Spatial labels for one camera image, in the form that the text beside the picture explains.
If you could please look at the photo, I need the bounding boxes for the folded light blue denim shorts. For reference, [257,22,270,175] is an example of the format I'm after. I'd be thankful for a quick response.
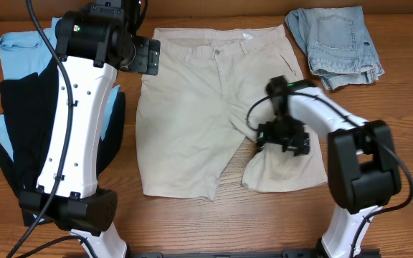
[285,6,385,90]

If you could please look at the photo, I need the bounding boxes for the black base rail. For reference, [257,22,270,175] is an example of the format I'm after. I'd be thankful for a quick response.
[62,247,382,258]

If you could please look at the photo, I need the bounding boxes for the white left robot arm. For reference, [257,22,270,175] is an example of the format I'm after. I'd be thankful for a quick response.
[19,0,160,257]

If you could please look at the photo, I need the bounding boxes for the light blue shirt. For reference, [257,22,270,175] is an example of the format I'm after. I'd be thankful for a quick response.
[0,31,125,148]

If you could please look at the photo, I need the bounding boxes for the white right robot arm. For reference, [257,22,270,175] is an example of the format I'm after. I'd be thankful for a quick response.
[256,76,402,258]

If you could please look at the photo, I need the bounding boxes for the beige khaki shorts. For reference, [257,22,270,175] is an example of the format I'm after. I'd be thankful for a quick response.
[135,24,328,201]

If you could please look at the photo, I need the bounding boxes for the black garment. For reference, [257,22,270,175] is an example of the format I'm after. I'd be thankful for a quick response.
[0,57,126,227]

